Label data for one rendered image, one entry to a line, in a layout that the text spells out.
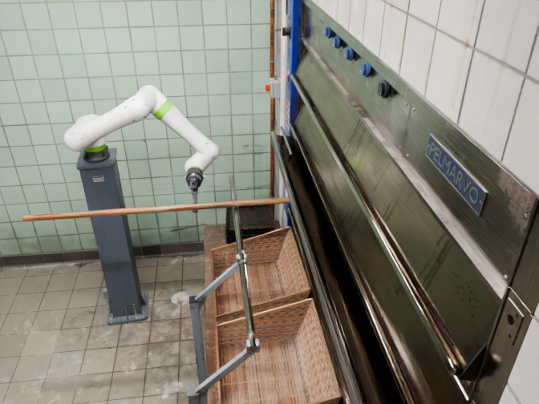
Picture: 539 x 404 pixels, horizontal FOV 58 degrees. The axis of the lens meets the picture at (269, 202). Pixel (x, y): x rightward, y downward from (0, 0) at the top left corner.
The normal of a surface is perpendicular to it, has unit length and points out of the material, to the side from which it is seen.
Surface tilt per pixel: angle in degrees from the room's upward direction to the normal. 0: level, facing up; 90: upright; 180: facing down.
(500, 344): 90
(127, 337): 0
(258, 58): 90
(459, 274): 70
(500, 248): 90
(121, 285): 90
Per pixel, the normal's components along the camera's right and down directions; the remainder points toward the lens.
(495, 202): -0.99, 0.07
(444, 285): -0.93, -0.23
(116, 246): 0.20, 0.51
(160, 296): 0.00, -0.85
